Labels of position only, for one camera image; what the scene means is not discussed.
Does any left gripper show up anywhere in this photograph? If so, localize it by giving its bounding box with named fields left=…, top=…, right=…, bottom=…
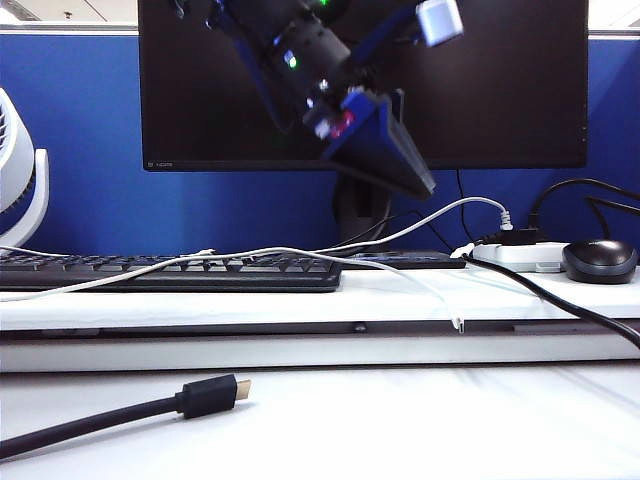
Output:
left=302, top=79, right=436, bottom=199

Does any white Type-C charging cable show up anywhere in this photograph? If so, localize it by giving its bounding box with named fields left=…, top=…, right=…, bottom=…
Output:
left=0, top=243, right=466, bottom=335

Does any black monitor stand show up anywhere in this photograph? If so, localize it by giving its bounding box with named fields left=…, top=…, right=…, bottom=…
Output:
left=333, top=172, right=395, bottom=251

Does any black ASUS monitor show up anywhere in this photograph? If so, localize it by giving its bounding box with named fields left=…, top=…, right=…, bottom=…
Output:
left=137, top=0, right=590, bottom=173

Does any black power adapter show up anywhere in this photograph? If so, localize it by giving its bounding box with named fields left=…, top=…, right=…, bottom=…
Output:
left=482, top=227, right=540, bottom=247

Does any white power strip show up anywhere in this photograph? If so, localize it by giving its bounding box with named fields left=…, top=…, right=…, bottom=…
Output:
left=451, top=241, right=569, bottom=274

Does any black keyboard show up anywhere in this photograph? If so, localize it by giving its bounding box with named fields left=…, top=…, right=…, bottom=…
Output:
left=0, top=253, right=343, bottom=294

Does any black computer mouse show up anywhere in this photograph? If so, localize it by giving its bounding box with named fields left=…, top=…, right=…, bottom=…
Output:
left=560, top=238, right=640, bottom=285

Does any blue office partition panel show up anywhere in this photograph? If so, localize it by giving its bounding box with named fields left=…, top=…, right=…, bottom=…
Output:
left=0, top=24, right=640, bottom=257

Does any white desk fan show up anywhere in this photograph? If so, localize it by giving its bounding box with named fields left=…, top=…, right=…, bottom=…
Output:
left=0, top=88, right=50, bottom=254

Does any thin black cable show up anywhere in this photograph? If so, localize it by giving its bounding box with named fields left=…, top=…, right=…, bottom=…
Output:
left=329, top=209, right=454, bottom=252
left=454, top=169, right=476, bottom=246

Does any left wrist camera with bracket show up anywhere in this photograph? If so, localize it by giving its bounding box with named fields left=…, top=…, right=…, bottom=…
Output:
left=349, top=0, right=465, bottom=76

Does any black curved power cable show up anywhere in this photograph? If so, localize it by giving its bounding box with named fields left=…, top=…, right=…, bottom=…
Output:
left=527, top=178, right=640, bottom=231

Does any thick black cable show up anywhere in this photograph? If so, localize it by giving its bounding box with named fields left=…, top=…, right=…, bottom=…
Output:
left=462, top=252, right=640, bottom=350

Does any black mouse cable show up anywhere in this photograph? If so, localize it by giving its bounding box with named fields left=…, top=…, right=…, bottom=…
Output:
left=583, top=195, right=640, bottom=242

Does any black HDMI cable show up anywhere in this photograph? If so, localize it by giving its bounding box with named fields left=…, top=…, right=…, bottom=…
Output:
left=0, top=373, right=254, bottom=461

